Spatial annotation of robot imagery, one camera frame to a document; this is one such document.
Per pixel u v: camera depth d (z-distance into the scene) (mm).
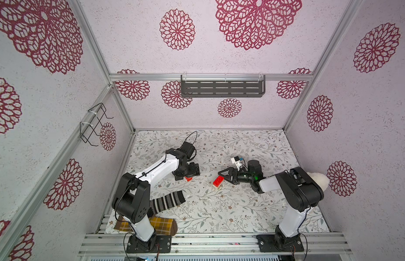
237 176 823
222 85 922
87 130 732
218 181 861
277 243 677
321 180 724
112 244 767
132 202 455
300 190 508
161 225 787
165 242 735
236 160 880
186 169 750
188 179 938
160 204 855
